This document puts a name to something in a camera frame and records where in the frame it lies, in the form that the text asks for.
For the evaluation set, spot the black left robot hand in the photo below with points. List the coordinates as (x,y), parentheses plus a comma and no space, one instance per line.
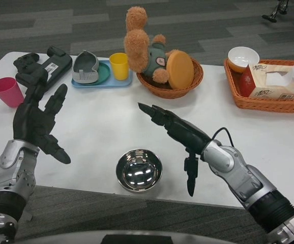
(32,122)

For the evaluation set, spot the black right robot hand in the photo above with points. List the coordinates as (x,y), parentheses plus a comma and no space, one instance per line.
(185,133)

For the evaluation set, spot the shiny metal bowl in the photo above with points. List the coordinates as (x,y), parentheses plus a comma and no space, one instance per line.
(136,175)

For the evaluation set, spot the white ceramic bowl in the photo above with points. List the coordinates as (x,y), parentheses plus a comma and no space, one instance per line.
(242,57)

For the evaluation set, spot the pink plastic cup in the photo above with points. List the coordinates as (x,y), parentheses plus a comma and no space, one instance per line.
(5,92)

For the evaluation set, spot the round wicker basket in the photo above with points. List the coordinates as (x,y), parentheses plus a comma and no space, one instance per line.
(172,93)

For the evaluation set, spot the black game controller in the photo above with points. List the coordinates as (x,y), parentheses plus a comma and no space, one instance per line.
(26,60)

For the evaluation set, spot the orange round disc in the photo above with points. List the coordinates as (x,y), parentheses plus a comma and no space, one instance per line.
(180,69)

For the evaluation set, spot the black device with barcode label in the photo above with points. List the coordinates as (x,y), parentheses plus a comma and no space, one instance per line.
(59,63)

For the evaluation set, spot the grey slip-on shoe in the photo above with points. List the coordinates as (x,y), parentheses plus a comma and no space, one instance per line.
(86,64)

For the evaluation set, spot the light blue plastic tray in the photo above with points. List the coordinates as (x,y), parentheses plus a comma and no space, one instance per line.
(119,84)

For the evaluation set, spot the rectangular wicker basket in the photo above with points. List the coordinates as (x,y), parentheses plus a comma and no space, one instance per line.
(264,105)

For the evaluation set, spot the green round plate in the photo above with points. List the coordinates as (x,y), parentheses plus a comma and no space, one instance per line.
(104,72)

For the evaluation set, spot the beige tissue box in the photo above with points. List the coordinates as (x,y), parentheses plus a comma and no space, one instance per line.
(259,84)

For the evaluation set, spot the yellow plastic cup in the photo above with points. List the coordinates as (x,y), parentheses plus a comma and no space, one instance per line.
(119,67)

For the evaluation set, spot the brown teddy bear green shirt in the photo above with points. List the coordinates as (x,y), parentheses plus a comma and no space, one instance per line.
(136,48)

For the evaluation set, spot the silver robot chest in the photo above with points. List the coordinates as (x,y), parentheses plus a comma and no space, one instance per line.
(73,237)

